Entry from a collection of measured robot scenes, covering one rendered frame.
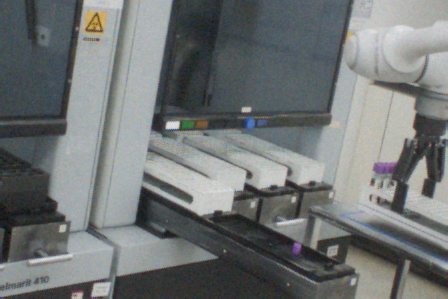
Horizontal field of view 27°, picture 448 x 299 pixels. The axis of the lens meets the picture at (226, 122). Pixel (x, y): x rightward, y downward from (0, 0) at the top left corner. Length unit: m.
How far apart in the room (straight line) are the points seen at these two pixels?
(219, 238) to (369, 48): 0.51
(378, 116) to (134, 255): 2.68
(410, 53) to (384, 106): 2.60
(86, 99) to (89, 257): 0.32
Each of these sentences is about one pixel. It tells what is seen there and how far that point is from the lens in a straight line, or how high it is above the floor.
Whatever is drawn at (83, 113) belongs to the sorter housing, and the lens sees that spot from 1.93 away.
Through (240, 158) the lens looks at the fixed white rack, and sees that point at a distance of 2.36.
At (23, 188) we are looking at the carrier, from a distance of 1.88.
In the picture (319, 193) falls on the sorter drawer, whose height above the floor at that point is 0.80.
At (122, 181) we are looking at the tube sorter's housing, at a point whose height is 0.85.
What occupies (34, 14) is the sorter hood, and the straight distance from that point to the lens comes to 1.79.
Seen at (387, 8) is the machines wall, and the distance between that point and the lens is 4.57.
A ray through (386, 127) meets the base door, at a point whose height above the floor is 0.64.
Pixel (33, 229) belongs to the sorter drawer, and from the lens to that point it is 1.83.
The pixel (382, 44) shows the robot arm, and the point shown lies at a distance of 1.97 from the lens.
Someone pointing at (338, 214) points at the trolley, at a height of 0.82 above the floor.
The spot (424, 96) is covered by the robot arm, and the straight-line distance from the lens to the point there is 2.10.
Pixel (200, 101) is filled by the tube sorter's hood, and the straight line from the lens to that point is 2.12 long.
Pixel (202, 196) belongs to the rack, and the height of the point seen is 0.86.
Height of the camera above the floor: 1.42
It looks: 12 degrees down
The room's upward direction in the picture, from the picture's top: 11 degrees clockwise
